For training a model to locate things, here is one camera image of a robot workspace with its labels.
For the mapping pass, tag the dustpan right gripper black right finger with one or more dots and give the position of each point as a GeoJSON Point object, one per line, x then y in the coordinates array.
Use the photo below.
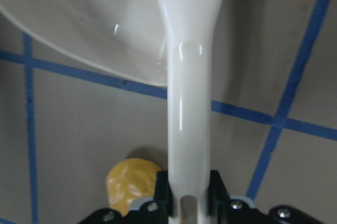
{"type": "Point", "coordinates": [224, 208]}

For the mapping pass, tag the dustpan right gripper black left finger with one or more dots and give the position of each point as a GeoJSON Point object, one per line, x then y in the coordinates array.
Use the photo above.
{"type": "Point", "coordinates": [154, 210]}

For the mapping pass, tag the yellow-brown potato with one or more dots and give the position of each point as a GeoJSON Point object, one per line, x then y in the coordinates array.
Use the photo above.
{"type": "Point", "coordinates": [129, 180]}

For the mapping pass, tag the beige plastic dustpan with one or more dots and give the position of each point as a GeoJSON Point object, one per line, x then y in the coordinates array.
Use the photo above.
{"type": "Point", "coordinates": [156, 42]}

